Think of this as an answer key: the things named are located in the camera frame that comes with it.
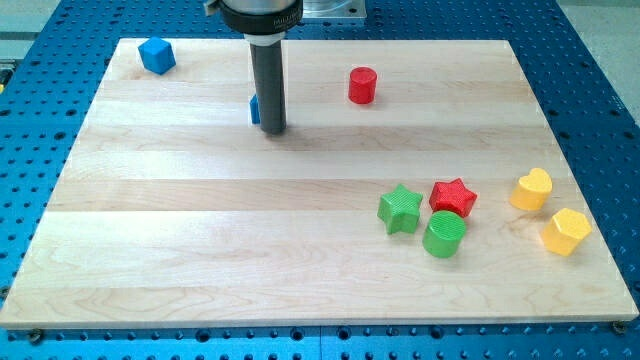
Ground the blue triangle block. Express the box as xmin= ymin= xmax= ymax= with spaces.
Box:
xmin=249 ymin=94 xmax=261 ymax=125

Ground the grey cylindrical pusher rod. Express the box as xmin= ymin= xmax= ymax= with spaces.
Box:
xmin=244 ymin=32 xmax=286 ymax=135

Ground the blue cube block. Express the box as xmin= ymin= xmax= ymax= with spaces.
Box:
xmin=138 ymin=37 xmax=176 ymax=75

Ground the green star block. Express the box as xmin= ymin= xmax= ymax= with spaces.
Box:
xmin=377 ymin=184 xmax=423 ymax=234

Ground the light wooden board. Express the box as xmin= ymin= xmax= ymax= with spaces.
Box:
xmin=1 ymin=38 xmax=638 ymax=329

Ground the red cylinder block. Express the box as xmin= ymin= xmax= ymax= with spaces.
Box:
xmin=348 ymin=67 xmax=378 ymax=105

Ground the red star block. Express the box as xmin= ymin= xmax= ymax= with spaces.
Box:
xmin=429 ymin=178 xmax=477 ymax=218

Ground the green cylinder block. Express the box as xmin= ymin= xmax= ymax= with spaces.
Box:
xmin=422 ymin=210 xmax=467 ymax=258

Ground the yellow heart block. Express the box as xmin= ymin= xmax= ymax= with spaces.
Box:
xmin=509 ymin=168 xmax=553 ymax=211

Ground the yellow hexagon block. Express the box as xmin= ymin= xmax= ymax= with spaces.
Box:
xmin=541 ymin=208 xmax=592 ymax=256

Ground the blue perforated metal table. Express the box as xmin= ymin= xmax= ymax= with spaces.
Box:
xmin=1 ymin=0 xmax=639 ymax=359

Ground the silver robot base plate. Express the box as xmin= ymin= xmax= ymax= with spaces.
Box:
xmin=303 ymin=0 xmax=367 ymax=19

